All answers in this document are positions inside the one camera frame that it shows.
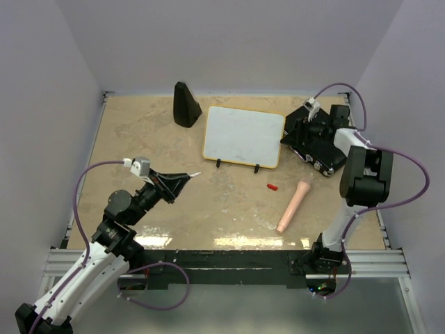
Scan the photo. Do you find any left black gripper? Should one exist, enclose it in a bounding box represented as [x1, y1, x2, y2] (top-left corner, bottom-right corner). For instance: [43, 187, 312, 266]
[128, 168, 190, 225]

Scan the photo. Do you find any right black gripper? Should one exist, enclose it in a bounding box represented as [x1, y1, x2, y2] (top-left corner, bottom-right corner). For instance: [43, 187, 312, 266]
[280, 114, 328, 148]

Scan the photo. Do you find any whiteboard marker pen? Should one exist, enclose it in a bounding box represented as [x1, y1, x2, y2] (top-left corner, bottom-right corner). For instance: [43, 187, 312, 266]
[188, 172, 202, 178]

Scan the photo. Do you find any red marker cap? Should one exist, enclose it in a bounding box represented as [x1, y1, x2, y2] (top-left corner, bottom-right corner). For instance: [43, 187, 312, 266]
[266, 184, 278, 191]

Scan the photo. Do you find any yellow framed whiteboard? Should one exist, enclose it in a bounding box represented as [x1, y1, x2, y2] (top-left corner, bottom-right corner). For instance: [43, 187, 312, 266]
[202, 106, 285, 169]

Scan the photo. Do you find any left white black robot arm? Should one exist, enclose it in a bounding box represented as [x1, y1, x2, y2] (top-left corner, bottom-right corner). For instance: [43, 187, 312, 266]
[15, 170, 192, 333]

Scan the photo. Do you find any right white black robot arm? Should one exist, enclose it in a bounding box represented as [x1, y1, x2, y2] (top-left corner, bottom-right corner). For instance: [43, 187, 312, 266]
[280, 102, 394, 273]

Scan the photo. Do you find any black flat electronic box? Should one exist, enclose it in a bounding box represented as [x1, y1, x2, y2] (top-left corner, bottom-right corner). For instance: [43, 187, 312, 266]
[283, 106, 350, 177]

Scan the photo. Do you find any black wedge stand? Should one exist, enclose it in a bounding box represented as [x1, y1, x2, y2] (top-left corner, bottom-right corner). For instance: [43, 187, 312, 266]
[173, 81, 202, 128]

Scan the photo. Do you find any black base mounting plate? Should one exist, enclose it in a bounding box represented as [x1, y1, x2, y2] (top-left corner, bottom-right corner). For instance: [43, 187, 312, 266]
[102, 248, 352, 292]

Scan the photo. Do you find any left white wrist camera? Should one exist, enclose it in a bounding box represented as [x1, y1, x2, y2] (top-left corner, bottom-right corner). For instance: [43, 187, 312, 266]
[130, 157, 151, 181]

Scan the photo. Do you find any pink plastic handle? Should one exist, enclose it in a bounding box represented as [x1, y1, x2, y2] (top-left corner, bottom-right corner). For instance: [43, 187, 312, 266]
[275, 180, 311, 234]

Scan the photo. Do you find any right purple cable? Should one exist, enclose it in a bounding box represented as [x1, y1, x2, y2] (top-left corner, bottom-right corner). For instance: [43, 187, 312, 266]
[312, 82, 431, 300]

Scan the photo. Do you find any purple cable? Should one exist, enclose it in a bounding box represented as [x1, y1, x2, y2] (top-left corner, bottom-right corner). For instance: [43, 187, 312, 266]
[27, 159, 191, 334]
[312, 82, 431, 300]

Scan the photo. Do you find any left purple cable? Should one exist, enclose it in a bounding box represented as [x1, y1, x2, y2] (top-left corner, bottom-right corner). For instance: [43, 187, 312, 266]
[27, 159, 191, 334]

